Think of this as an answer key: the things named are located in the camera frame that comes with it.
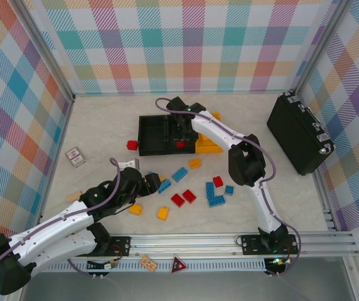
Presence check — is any yellow plastic bin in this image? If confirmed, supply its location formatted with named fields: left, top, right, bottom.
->
left=196, top=112, right=224, bottom=154

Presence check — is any small wooden block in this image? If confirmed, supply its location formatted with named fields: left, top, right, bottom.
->
left=65, top=190, right=83, bottom=203

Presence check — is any playing card deck box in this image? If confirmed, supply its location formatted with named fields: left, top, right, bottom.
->
left=65, top=146, right=88, bottom=170

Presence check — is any small orange tag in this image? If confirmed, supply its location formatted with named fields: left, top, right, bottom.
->
left=139, top=255, right=158, bottom=272

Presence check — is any left base power connector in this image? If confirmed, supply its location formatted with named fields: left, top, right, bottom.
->
left=87, top=259, right=118, bottom=271

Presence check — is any base power connector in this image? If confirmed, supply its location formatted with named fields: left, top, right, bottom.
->
left=87, top=259, right=118, bottom=271
left=263, top=256, right=291, bottom=277

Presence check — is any red triangle warning sign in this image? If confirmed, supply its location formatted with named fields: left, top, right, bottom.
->
left=171, top=255, right=188, bottom=275

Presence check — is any black hard carrying case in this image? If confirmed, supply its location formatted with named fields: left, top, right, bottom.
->
left=266, top=90, right=336, bottom=176

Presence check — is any right base power connector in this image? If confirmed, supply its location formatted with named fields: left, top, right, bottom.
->
left=263, top=256, right=291, bottom=277

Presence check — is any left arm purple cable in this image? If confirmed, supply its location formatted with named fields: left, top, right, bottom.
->
left=0, top=157, right=122, bottom=291

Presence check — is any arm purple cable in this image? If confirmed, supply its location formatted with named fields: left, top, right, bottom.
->
left=155, top=97, right=301, bottom=278
left=0, top=157, right=122, bottom=291

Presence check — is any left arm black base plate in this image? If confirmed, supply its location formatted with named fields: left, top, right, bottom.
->
left=97, top=235, right=132, bottom=258

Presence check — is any aluminium front rail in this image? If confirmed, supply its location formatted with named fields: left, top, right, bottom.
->
left=12, top=231, right=359, bottom=258

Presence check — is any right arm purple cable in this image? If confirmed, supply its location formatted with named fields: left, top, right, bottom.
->
left=155, top=97, right=301, bottom=278

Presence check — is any slotted cable tray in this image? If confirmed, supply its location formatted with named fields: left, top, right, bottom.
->
left=28, top=257, right=270, bottom=273

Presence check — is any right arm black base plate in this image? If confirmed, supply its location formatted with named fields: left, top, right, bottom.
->
left=240, top=233, right=300, bottom=256

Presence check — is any aluminium frame post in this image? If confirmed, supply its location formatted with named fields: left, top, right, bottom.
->
left=15, top=0, right=76, bottom=104
left=291, top=0, right=352, bottom=97

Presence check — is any aluminium side rail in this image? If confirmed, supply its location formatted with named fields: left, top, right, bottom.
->
left=311, top=171, right=339, bottom=233

